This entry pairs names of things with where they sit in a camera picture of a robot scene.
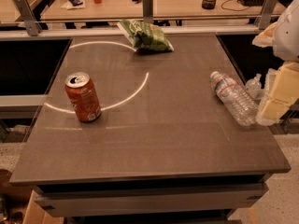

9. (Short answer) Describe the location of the cardboard box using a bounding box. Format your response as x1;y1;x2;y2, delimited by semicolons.
22;191;64;224

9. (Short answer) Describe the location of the small clear sanitizer bottle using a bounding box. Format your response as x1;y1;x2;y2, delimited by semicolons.
245;74;262;100

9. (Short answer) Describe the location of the right metal bracket post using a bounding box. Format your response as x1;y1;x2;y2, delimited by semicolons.
255;0;278;30

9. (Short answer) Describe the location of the clear plastic water bottle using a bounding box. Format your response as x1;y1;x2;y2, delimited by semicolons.
210;71;258;126

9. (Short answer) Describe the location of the left metal bracket post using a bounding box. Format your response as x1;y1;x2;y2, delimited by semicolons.
13;0;41;36

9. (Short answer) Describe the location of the orange soda can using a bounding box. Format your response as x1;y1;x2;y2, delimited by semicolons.
65;72;101;122

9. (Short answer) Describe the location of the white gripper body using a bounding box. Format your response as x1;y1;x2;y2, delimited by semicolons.
273;0;299;62

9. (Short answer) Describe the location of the dark phone on paper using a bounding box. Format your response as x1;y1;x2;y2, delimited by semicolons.
68;0;83;7

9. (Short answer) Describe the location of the middle metal bracket post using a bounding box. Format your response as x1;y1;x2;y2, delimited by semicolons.
142;0;153;23

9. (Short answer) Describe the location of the black cable on desk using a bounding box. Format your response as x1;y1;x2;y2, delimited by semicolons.
221;0;252;12

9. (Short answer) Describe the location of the green chip bag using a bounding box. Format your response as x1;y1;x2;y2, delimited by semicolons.
117;20;174;51

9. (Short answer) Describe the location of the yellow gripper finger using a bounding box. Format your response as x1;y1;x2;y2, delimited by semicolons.
252;22;277;48
256;62;299;126

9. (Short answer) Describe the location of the metal bracket post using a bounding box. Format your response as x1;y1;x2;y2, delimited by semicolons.
13;0;41;36
142;0;153;23
255;0;278;30

